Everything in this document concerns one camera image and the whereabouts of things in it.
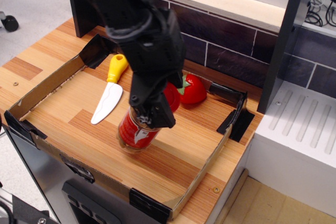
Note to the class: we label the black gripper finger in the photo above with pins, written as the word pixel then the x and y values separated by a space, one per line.
pixel 176 79
pixel 148 100

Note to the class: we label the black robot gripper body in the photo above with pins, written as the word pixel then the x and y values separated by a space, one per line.
pixel 154 48

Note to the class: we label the red-capped spice bottle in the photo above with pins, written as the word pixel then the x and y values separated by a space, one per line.
pixel 134 136

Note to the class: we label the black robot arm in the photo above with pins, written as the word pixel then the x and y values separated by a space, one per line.
pixel 123 13

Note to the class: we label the cardboard fence with black tape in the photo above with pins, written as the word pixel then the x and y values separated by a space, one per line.
pixel 49 93

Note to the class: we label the red toy strawberry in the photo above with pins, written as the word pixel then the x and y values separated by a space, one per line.
pixel 193 90

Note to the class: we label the black panel with buttons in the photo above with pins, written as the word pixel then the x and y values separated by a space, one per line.
pixel 85 209

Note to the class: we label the white grooved drainer block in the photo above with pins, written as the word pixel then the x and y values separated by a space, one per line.
pixel 293 149

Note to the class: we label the black caster wheel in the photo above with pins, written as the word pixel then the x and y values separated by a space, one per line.
pixel 9 22

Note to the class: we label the yellow-handled white toy knife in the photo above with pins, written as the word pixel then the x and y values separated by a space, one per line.
pixel 113 91

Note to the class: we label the dark grey shelf frame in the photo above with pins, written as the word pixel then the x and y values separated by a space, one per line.
pixel 235 37

